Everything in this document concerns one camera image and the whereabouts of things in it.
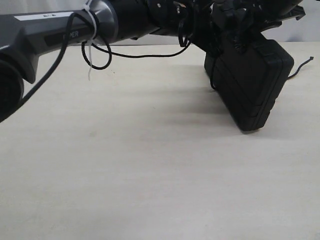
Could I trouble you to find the white cable tie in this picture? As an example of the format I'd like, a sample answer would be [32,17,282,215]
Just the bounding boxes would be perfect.
[81,0,98,81]

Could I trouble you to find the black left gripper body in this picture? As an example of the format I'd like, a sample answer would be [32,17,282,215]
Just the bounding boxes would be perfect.
[147,0,225,54]

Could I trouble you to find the black plastic carrying case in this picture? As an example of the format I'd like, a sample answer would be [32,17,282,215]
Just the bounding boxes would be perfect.
[204,4,295,132]

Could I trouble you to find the black braided rope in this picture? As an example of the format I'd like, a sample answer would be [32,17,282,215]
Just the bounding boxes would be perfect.
[287,56,315,80]

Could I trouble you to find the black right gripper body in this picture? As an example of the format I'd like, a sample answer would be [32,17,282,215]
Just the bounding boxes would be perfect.
[239,0,306,32]

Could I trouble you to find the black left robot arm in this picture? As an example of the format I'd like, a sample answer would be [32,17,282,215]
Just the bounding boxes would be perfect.
[0,0,219,121]

